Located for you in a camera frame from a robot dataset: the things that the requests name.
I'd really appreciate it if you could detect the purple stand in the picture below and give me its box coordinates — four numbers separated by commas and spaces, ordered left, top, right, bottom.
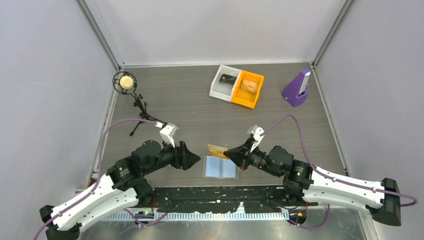
281, 68, 311, 108

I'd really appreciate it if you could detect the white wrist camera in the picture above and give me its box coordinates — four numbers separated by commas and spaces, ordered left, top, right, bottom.
247, 125, 265, 153
155, 121, 179, 148

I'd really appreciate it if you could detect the white plastic bin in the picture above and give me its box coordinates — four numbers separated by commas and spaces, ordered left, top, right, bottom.
209, 65, 242, 102

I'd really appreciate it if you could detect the perforated metal rail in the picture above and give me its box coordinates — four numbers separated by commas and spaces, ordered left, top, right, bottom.
109, 211, 292, 222

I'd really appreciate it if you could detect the orange plastic bin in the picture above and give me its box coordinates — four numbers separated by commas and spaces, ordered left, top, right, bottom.
231, 70, 265, 109

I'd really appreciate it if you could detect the orange magnetic stripe credit card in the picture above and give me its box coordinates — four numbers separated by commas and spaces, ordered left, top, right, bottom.
207, 144, 229, 160

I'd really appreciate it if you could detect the white device in stand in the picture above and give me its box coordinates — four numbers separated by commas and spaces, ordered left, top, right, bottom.
298, 71, 311, 96

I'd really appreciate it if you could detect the beige card holder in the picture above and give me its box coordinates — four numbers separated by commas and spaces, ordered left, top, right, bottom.
202, 155, 239, 180

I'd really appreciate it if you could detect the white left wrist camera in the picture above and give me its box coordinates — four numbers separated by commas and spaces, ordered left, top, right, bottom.
155, 121, 179, 148

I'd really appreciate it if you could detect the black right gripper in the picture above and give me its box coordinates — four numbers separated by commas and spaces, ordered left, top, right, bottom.
223, 138, 281, 178

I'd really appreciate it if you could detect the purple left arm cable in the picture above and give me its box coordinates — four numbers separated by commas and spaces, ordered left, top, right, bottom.
33, 118, 163, 240

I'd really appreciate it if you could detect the cream round microphone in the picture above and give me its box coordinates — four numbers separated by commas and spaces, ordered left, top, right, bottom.
119, 75, 135, 90

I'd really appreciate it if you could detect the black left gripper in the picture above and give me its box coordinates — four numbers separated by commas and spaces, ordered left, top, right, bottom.
143, 135, 201, 175

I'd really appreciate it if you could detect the black card in white bin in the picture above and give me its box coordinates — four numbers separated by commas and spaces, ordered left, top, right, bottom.
219, 73, 237, 87

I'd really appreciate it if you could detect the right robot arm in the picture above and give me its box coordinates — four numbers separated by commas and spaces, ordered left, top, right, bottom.
223, 138, 401, 227

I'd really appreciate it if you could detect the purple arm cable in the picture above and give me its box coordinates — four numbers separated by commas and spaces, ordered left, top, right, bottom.
259, 114, 418, 231
33, 118, 163, 240

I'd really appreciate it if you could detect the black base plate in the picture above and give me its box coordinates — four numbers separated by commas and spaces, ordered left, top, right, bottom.
145, 185, 306, 214

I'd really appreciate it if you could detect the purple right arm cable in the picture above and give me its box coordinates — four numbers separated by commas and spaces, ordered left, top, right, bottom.
259, 114, 418, 231

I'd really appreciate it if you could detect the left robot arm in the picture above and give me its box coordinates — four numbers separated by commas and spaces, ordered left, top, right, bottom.
39, 140, 201, 240

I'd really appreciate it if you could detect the tan card in orange bin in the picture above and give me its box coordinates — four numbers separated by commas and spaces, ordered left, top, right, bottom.
240, 79, 259, 94

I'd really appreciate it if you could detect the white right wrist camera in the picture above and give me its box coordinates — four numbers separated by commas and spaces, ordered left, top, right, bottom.
247, 125, 265, 153

